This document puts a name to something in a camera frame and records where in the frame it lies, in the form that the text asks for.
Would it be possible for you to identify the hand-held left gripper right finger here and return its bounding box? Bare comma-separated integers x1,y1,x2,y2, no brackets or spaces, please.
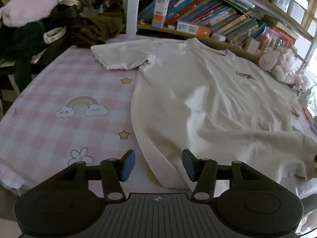
182,149,279,201

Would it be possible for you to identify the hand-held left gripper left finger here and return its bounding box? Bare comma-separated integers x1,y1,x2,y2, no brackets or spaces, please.
37,150,136,202

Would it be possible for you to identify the cream t-shirt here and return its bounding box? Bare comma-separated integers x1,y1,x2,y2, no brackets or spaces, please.
90,38,317,189

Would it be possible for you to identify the pink checked cartoon mat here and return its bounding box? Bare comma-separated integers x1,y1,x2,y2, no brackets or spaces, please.
0,36,317,196

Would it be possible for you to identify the orange highlighter pen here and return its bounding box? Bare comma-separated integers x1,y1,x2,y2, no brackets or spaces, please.
302,107,315,125

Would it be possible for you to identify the cream pen holder box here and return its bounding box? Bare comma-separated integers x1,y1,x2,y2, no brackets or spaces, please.
244,37,260,52

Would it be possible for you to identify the flat white orange box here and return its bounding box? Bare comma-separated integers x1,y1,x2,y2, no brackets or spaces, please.
176,20,211,36

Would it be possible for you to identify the olive brown cloth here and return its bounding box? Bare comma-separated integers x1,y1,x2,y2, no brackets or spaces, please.
69,15,124,49

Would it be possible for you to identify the pink white plush toy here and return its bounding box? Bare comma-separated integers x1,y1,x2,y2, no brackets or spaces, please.
259,47,305,85

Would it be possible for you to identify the row of books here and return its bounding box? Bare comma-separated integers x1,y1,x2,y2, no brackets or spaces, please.
137,0,298,50

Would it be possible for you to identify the tall white orange box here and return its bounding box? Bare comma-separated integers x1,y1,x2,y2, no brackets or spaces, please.
152,0,170,28

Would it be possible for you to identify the dark green cloth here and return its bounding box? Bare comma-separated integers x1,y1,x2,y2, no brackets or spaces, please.
0,21,47,90

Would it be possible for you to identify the brass bowl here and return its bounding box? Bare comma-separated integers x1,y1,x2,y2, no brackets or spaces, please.
58,0,83,8

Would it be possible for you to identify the pink fluffy plush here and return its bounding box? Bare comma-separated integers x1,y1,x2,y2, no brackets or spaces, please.
0,0,57,28

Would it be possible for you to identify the cream webbing strap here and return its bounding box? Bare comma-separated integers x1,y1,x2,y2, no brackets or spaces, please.
43,26,67,45

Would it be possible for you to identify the white bookshelf frame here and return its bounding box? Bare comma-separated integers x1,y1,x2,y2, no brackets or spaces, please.
57,0,317,62

